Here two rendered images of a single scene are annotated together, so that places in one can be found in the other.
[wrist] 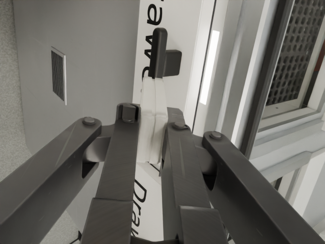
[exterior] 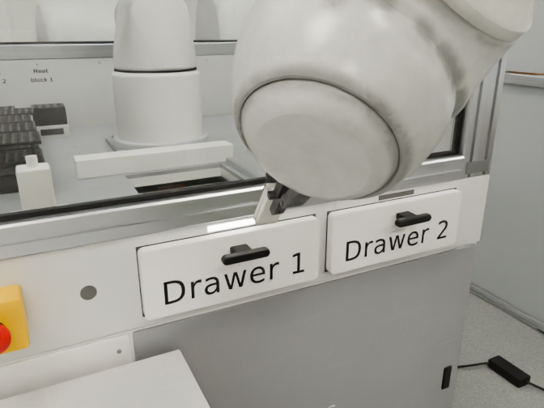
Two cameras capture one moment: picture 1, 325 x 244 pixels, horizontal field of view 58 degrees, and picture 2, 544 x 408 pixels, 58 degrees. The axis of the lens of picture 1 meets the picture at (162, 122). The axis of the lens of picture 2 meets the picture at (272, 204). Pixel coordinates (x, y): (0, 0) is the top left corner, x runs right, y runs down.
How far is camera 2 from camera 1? 45 cm
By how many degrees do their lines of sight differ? 25
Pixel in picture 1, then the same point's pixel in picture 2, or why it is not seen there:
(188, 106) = (263, 227)
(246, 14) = (193, 211)
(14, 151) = not seen: outside the picture
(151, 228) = (374, 224)
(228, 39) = (210, 217)
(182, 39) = (221, 250)
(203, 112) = not seen: hidden behind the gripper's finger
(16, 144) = not seen: outside the picture
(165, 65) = (244, 250)
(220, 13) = (196, 230)
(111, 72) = (270, 333)
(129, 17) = (218, 325)
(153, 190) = (342, 234)
